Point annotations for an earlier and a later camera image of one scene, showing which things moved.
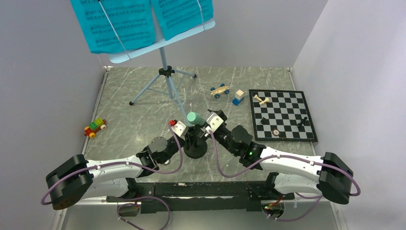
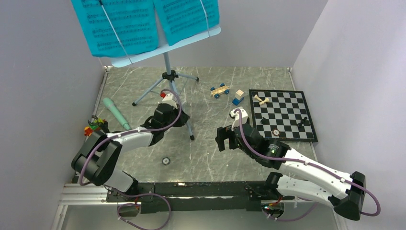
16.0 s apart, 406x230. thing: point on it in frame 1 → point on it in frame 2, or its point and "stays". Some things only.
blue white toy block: [239, 97] stays
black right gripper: [219, 112] → [223, 133]
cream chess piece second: [266, 100] stays
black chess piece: [300, 124] stays
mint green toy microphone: [195, 119] → [109, 103]
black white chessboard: [281, 115] stays
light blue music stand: [164, 71] → [168, 75]
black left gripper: [190, 137] → [182, 120]
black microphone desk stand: [195, 149] → [103, 125]
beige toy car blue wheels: [216, 92] stays
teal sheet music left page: [132, 19] stays
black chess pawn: [265, 121] stays
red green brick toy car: [94, 126] stays
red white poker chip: [276, 132] stays
